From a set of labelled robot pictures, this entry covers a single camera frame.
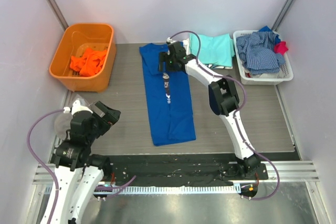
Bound blue t shirt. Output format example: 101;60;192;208
139;43;196;146

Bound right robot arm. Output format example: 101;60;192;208
159;39;260;179

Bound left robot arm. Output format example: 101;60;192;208
40;99;121;223

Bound folded white printed t shirt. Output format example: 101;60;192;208
182;39;233;69

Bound grey cap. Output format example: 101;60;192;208
54;95;87;141

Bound folded teal t shirt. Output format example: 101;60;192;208
198;34;235;67

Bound orange t shirt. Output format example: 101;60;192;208
70;48;107;77

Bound orange plastic tub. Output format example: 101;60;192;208
49;23;116;92

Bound blue checkered shirt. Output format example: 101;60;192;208
236;31;286;75

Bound blue cloth in basket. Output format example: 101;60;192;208
259;26;281;45

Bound red cloth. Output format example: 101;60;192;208
274;41;288;55

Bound white plastic laundry basket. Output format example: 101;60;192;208
233;30;293;86

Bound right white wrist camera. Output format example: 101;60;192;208
166;37;176;45

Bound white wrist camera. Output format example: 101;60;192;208
166;37;176;45
63;99;93;115

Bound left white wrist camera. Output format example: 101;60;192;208
63;99;93;115

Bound slotted white cable duct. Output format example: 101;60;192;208
45;185;241;195

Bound right aluminium corner post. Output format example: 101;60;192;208
270;0;312;32

